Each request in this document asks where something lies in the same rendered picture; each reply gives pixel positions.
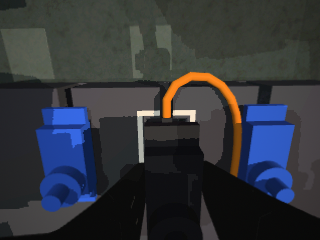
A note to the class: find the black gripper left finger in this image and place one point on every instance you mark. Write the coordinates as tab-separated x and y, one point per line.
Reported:
116	215

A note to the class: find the dark grey flat deck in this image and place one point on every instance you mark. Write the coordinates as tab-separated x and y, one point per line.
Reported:
63	145

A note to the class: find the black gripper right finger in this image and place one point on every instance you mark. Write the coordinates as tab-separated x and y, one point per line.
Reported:
240	211

